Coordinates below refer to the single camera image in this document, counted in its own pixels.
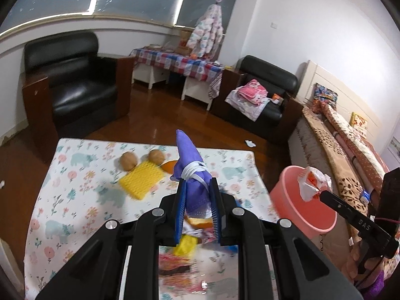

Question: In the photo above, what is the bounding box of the yellow foam fruit net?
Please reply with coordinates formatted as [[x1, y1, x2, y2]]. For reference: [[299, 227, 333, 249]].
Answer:
[[118, 161, 166, 200]]

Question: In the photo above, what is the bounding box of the colourful patterned pillow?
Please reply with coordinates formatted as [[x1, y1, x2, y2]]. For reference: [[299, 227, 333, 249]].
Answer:
[[312, 83, 339, 113]]

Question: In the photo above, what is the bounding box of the checkered tablecloth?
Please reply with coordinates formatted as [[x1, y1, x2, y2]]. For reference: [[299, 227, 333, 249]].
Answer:
[[131, 47, 225, 101]]

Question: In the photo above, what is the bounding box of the black leather armchair with clothes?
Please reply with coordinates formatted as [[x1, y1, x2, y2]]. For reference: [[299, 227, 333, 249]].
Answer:
[[211, 55, 303, 144]]

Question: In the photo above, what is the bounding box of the large walnut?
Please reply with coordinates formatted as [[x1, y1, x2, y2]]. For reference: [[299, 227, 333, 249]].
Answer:
[[120, 151, 139, 171]]

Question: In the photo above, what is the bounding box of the tan bread piece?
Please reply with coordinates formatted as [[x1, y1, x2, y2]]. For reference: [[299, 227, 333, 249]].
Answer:
[[184, 215, 213, 230]]

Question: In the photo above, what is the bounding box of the small yellow foam piece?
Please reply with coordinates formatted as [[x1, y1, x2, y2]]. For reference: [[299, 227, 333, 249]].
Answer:
[[174, 235, 198, 259]]

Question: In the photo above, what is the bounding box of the yellow patterned pillow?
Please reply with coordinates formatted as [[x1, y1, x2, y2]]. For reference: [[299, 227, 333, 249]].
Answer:
[[350, 112, 368, 129]]

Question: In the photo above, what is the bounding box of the pink plastic bucket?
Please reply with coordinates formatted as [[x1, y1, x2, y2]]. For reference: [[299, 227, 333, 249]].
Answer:
[[269, 165, 338, 241]]

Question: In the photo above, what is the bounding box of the orange kumquat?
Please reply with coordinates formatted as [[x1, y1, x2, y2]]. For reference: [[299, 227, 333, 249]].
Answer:
[[161, 160, 179, 175]]

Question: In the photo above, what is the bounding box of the white and red plastic wrapper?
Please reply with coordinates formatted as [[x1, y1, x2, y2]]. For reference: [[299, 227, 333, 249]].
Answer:
[[298, 166, 332, 201]]

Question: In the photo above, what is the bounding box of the hanging printed quilted jacket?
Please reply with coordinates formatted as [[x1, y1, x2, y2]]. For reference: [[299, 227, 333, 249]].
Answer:
[[187, 4, 224, 59]]

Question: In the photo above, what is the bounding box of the white paper bag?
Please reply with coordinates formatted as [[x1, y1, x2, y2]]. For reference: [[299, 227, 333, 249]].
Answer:
[[0, 237, 25, 292]]

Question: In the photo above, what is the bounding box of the white cabinet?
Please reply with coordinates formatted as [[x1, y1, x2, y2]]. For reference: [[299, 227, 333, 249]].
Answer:
[[131, 64, 172, 90], [181, 75, 217, 111]]

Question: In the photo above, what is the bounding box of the large black leather armchair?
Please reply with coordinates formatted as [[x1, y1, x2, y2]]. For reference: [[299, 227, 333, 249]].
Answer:
[[22, 32, 132, 163]]

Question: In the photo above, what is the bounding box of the purple face mask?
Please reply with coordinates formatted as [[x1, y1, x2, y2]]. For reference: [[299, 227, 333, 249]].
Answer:
[[170, 129, 215, 219]]

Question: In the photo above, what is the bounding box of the floral bear print tablecloth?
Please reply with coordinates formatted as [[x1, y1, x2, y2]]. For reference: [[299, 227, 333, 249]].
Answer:
[[23, 137, 282, 300]]

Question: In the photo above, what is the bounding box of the white folded cloth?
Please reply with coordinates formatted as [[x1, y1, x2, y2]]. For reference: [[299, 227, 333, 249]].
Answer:
[[225, 89, 270, 122]]

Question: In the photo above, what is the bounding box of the pink folded blanket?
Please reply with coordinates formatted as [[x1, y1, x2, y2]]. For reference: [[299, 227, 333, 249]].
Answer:
[[236, 80, 269, 106]]

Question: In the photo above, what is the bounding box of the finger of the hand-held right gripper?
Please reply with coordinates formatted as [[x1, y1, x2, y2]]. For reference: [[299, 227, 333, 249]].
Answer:
[[319, 190, 351, 218]]

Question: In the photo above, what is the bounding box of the cream bed headboard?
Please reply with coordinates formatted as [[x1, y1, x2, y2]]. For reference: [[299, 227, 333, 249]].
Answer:
[[295, 60, 382, 132]]

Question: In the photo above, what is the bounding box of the person's right hand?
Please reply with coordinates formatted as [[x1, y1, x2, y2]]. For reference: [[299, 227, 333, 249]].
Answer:
[[342, 243, 383, 284]]

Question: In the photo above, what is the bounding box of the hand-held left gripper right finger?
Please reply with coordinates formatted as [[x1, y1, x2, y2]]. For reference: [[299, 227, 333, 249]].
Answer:
[[209, 177, 365, 300]]

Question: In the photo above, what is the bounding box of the small walnut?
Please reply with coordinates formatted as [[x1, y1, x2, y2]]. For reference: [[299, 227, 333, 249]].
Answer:
[[148, 149, 165, 164]]

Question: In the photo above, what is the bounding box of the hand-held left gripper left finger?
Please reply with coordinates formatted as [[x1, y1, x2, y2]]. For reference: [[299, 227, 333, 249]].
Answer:
[[36, 179, 189, 300]]

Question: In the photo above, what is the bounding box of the bed with brown floral blanket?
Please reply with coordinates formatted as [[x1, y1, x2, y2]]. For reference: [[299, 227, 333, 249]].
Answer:
[[287, 104, 400, 276]]

